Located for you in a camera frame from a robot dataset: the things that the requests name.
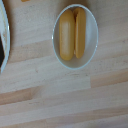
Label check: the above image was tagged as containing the white floral rim plate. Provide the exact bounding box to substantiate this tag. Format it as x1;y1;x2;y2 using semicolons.
0;0;12;75

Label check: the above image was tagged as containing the yellow hot dog bun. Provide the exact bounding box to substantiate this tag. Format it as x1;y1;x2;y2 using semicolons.
58;7;88;62

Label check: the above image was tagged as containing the white ceramic bowl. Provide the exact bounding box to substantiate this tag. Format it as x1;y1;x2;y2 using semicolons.
51;3;100;71

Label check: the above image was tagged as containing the small yellow bread block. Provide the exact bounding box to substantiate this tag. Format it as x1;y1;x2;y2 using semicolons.
20;0;31;3

